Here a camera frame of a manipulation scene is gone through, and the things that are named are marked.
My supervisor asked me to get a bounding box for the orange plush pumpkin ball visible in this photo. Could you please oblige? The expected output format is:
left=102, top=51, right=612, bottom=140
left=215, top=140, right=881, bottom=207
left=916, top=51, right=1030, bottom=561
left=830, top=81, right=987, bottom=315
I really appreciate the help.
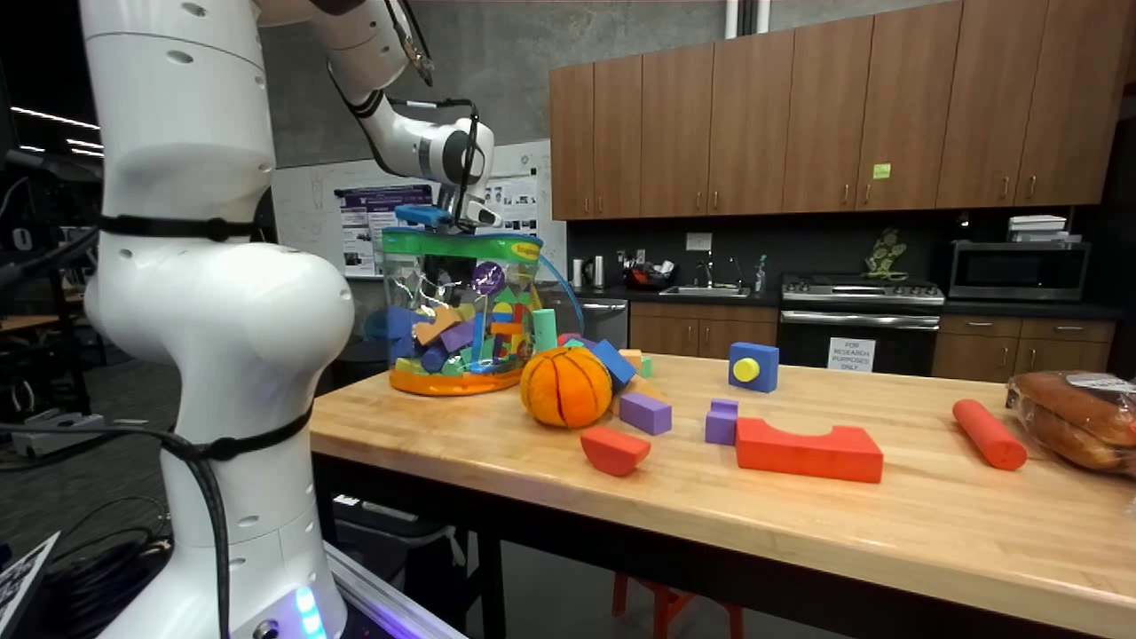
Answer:
left=523, top=349, right=613, bottom=431

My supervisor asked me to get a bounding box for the small red foam block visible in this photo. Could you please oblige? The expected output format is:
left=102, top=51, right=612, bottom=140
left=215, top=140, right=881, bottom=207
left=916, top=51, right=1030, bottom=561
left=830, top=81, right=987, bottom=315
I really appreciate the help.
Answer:
left=578, top=428, right=649, bottom=476

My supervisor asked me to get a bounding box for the bagged bread loaf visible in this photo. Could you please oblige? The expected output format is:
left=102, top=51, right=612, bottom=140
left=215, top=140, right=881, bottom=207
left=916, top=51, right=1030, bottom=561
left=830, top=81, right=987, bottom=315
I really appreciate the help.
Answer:
left=1010, top=371, right=1136, bottom=476

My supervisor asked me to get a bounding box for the blue block yellow circle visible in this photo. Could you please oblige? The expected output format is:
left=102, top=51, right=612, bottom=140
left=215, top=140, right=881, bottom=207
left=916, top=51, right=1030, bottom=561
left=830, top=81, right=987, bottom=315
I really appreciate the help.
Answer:
left=729, top=342, right=783, bottom=390

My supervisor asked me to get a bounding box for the black microwave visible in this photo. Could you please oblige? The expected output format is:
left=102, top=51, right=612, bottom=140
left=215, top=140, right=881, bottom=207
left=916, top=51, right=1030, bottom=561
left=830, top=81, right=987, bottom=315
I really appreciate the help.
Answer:
left=946, top=242, right=1090, bottom=303

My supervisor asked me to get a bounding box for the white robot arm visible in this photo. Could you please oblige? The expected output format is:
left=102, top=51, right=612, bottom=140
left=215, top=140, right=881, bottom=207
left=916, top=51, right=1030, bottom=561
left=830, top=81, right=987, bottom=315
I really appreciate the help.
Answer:
left=79, top=0, right=493, bottom=639

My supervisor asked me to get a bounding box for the blue camera mount on wrist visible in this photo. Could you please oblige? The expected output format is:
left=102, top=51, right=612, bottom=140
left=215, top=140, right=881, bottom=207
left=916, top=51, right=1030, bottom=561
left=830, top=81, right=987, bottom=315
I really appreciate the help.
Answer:
left=396, top=202, right=447, bottom=231

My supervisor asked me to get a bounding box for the blue foam block on table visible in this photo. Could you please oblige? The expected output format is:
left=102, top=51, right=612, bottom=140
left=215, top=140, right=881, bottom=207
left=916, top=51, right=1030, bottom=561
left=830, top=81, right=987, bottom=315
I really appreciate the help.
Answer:
left=589, top=342, right=636, bottom=390

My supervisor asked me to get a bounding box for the small purple foam cube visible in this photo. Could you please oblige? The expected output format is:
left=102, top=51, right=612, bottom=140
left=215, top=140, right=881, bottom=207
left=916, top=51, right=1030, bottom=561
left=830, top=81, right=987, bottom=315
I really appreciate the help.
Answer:
left=706, top=402, right=738, bottom=449

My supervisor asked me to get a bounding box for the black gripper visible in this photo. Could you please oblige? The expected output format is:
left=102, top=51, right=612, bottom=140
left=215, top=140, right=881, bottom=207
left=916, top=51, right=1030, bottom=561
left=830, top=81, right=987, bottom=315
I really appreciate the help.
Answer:
left=443, top=118, right=487, bottom=229

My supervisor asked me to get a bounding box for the purple foam block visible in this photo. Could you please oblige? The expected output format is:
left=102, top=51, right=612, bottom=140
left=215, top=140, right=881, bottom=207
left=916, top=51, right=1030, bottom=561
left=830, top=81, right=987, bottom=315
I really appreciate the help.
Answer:
left=618, top=393, right=670, bottom=437

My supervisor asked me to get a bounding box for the red foam arch block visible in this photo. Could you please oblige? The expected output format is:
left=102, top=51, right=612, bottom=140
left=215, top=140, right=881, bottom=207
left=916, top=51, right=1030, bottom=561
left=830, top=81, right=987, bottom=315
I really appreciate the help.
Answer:
left=736, top=418, right=883, bottom=484

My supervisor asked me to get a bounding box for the stainless steel oven range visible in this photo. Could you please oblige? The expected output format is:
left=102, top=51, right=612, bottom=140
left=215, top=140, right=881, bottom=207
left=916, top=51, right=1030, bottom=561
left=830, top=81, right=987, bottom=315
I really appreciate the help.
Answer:
left=778, top=277, right=946, bottom=376

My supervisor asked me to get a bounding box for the kitchen sink with faucet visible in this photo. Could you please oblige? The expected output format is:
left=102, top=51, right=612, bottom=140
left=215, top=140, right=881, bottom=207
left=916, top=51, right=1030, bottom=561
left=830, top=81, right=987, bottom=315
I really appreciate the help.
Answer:
left=665, top=255, right=751, bottom=300

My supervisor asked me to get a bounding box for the clear toy bag green rim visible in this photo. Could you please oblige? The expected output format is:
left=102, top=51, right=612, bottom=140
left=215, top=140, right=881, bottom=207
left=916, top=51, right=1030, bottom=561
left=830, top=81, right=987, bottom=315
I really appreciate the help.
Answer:
left=380, top=229, right=583, bottom=399

